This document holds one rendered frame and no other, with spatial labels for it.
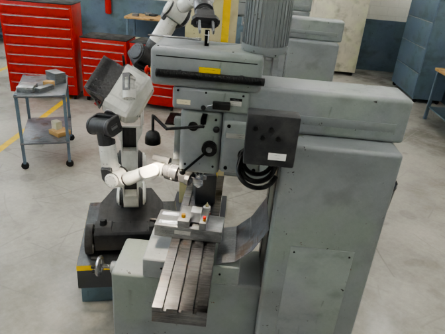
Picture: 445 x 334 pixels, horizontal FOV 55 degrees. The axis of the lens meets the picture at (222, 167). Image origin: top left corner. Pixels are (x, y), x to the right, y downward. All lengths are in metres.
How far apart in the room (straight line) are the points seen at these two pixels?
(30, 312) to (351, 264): 2.15
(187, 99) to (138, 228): 1.27
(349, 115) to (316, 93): 0.18
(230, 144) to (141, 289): 0.95
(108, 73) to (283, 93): 0.94
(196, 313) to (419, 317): 2.10
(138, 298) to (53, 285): 1.14
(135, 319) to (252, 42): 1.61
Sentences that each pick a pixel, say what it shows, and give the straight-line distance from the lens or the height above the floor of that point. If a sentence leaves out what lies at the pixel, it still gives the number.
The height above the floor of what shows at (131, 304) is 0.51.
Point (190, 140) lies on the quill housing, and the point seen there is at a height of 1.48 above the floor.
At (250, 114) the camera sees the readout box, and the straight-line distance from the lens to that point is 1.59.
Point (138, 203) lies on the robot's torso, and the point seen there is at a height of 0.67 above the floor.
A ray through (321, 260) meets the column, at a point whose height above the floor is 0.98.
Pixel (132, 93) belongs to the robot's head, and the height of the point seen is 1.60.
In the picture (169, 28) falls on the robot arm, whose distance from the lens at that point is 2.33.
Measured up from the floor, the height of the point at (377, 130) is 1.62.
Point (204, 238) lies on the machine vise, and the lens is 2.21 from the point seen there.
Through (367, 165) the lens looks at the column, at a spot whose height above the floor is 1.50.
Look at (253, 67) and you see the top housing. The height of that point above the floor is 1.84.
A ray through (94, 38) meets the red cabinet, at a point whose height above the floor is 1.01.
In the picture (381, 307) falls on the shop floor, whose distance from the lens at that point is 3.53.
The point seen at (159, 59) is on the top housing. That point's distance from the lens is 1.82.
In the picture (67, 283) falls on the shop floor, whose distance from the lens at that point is 3.44.
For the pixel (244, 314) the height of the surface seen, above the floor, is 0.52.
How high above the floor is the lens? 2.23
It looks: 26 degrees down
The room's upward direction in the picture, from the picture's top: 5 degrees clockwise
